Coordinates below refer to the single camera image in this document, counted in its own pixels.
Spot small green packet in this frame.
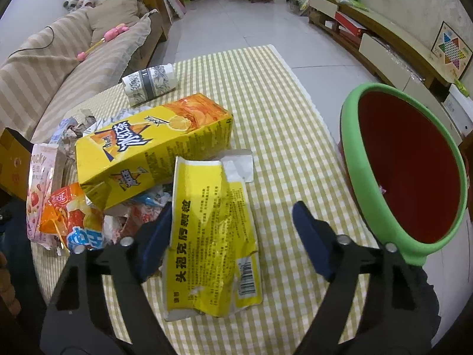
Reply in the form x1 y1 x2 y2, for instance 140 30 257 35
454 79 473 99

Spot black cable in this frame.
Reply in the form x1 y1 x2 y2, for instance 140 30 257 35
7 26 56 60

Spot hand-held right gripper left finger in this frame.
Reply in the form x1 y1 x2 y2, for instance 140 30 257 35
40 201 174 355

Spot yellow drink carton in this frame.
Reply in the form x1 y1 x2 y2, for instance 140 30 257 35
75 93 233 211

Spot green flat packet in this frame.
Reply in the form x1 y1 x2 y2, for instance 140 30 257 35
334 0 370 12

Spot orange snack packet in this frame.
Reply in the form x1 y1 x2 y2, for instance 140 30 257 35
39 183 108 256

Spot pink foam mats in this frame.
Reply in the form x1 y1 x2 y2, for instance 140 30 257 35
163 0 185 19

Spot grey white card piece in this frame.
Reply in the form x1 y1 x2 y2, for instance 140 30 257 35
220 149 255 183

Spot person's leg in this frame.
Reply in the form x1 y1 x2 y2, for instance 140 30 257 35
421 268 442 326

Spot black and white plush toy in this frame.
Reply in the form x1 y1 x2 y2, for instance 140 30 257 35
63 0 97 12

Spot white box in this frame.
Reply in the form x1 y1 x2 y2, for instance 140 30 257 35
441 83 473 135

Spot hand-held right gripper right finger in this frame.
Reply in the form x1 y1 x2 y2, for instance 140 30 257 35
292 201 440 355

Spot blue silver wrapper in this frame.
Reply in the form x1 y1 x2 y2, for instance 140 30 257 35
105 188 174 246

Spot wooden tv cabinet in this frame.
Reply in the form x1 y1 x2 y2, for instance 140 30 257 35
308 0 473 145

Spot beige striped sofa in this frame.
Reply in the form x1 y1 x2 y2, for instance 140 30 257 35
0 0 172 145

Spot pink snack packet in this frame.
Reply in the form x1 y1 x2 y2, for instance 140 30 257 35
26 143 67 250

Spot red flat box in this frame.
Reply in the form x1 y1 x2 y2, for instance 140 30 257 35
334 11 368 38

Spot pink toy stick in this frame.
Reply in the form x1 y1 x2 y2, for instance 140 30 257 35
76 23 131 63

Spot beige cushion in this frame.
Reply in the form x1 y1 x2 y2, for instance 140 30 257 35
86 0 141 43

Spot brown fuzzy cloth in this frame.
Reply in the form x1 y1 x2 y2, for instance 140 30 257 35
0 251 23 319

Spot floral print paper cup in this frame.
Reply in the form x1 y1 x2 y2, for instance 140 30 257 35
122 64 177 107

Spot crumpled silver carton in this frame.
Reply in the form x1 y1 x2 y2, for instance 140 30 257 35
52 109 111 149

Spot yellow checkered tablecloth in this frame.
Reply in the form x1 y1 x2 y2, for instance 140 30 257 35
30 44 381 344

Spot star pattern game board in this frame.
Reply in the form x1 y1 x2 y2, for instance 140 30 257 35
430 20 473 81

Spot torn yellow box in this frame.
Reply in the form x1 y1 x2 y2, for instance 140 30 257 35
163 156 263 322

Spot red bin with green rim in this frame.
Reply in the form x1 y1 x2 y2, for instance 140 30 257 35
338 83 468 267

